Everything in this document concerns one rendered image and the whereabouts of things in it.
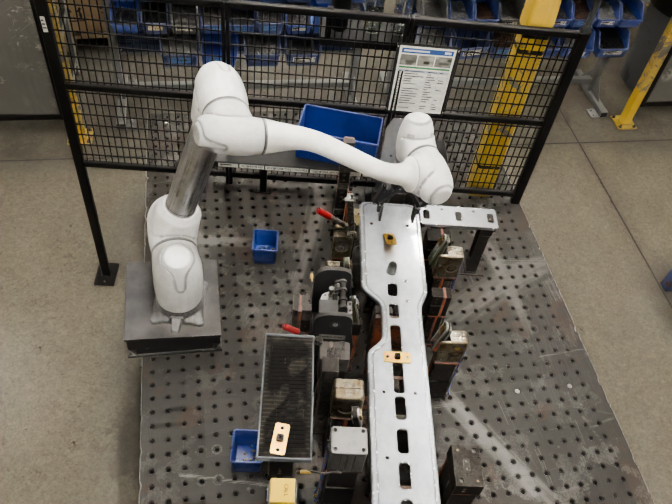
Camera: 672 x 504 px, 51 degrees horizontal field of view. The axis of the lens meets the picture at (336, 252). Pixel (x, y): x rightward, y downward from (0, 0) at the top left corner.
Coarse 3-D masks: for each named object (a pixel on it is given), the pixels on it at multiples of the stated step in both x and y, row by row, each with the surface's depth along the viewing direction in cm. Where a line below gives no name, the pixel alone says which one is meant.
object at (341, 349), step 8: (328, 344) 206; (336, 344) 206; (344, 344) 206; (320, 352) 204; (328, 352) 204; (336, 352) 204; (344, 352) 205; (320, 360) 203; (344, 360) 203; (344, 368) 207; (344, 376) 210
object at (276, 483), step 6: (276, 480) 169; (282, 480) 170; (288, 480) 170; (294, 480) 170; (270, 486) 168; (276, 486) 168; (282, 486) 169; (288, 486) 169; (294, 486) 169; (270, 492) 167; (276, 492) 168; (282, 492) 168; (288, 492) 168; (294, 492) 168; (270, 498) 166; (276, 498) 167; (282, 498) 167; (288, 498) 167; (294, 498) 167
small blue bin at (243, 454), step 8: (240, 432) 217; (248, 432) 217; (256, 432) 217; (232, 440) 214; (240, 440) 221; (248, 440) 221; (256, 440) 221; (232, 448) 212; (240, 448) 222; (248, 448) 222; (256, 448) 222; (232, 456) 212; (240, 456) 220; (248, 456) 220; (232, 464) 213; (240, 464) 212; (248, 464) 212; (256, 464) 212
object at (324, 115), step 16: (304, 112) 265; (320, 112) 267; (336, 112) 265; (352, 112) 264; (320, 128) 272; (336, 128) 271; (352, 128) 270; (368, 128) 268; (368, 144) 254; (320, 160) 264
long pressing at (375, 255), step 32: (384, 224) 250; (416, 224) 252; (384, 256) 240; (416, 256) 242; (384, 288) 231; (416, 288) 233; (384, 320) 223; (416, 320) 224; (416, 352) 216; (384, 384) 208; (416, 384) 209; (384, 416) 201; (416, 416) 202; (384, 448) 195; (416, 448) 196; (384, 480) 189; (416, 480) 190
